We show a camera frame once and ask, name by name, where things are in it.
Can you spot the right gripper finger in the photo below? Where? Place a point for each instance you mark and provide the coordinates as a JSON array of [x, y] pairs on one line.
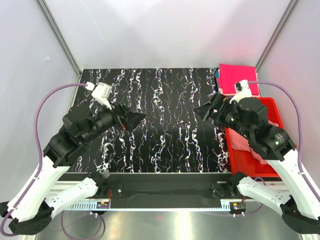
[[204, 115], [205, 107]]

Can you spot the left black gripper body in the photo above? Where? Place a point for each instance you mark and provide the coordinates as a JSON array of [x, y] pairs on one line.
[[122, 120]]

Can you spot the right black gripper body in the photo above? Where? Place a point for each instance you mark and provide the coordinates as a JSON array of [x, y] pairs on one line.
[[228, 114]]

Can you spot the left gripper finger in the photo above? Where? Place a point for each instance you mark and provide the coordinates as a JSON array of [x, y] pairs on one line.
[[132, 120], [124, 112]]

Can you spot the salmon pink t shirt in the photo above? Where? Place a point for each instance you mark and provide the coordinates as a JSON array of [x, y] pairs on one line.
[[239, 143]]

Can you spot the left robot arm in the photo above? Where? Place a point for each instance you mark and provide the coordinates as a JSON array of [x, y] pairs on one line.
[[32, 209]]

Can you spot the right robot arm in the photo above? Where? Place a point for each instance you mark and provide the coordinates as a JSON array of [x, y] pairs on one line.
[[299, 209]]

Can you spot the magenta folded t shirt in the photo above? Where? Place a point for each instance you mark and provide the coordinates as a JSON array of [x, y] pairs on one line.
[[229, 75]]

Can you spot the black marble pattern mat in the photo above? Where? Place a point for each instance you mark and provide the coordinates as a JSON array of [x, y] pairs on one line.
[[171, 138]]

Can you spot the blue folded t shirt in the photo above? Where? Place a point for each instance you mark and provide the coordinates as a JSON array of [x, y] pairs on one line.
[[217, 75]]

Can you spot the red plastic bin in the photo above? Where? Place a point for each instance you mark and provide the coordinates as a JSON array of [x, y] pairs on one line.
[[252, 160]]

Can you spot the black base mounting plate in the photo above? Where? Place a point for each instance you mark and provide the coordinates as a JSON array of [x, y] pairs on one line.
[[169, 190]]

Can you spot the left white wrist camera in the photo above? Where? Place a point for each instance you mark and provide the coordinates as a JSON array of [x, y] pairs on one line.
[[100, 93]]

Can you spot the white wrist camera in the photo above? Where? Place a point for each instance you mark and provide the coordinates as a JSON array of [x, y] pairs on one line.
[[242, 90], [100, 93]]

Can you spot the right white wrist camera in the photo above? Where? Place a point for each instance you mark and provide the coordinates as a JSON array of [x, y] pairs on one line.
[[242, 90]]

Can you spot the white cable duct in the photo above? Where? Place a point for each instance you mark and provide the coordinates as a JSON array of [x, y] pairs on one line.
[[86, 205]]

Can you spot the left aluminium corner post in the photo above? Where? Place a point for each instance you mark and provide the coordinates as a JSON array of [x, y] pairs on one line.
[[58, 36]]

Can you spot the aluminium corner post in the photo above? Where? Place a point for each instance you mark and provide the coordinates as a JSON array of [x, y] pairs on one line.
[[289, 10], [58, 36]]

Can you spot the right aluminium corner post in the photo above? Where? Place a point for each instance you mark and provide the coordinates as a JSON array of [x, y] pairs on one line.
[[289, 10]]

